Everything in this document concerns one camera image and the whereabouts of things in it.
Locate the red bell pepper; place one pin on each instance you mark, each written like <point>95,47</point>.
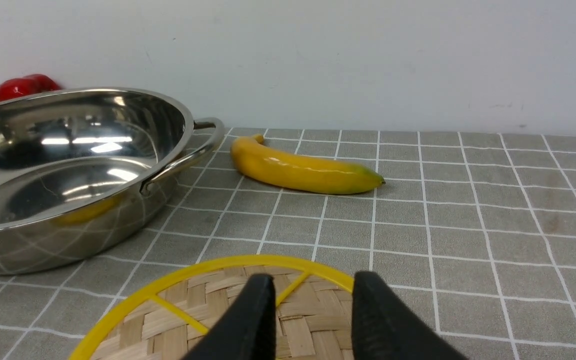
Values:
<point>27,85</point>

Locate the yellow banana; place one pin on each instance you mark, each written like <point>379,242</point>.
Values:
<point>297,172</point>

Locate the woven bamboo steamer lid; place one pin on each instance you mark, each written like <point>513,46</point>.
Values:
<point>166,318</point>

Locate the stainless steel pot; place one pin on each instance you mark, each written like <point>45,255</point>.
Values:
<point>83,169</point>

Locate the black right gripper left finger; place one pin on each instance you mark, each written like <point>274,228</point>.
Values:
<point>247,330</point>

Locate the grey checked tablecloth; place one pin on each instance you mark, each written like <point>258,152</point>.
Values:
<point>475,231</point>

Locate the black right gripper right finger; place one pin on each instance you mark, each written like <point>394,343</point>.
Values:
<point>383,327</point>

